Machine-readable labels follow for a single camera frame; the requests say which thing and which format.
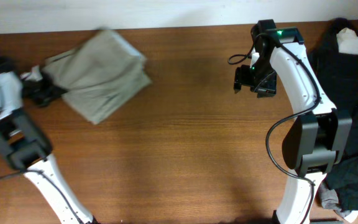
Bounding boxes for white cloth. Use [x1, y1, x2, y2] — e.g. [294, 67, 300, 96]
[336, 28, 358, 55]

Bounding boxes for black garment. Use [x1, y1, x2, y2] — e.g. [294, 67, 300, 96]
[308, 18, 358, 157]

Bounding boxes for grey cloth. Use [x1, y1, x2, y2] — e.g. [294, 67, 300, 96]
[318, 181, 352, 218]

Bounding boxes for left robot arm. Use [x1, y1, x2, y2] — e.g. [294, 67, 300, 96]
[0, 57, 97, 223]

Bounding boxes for dark teal garment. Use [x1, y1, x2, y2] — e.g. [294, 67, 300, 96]
[324, 154, 358, 212]

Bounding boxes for khaki green shorts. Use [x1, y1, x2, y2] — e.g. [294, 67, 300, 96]
[42, 29, 152, 124]

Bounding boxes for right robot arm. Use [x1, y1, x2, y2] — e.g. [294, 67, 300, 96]
[233, 19, 352, 224]

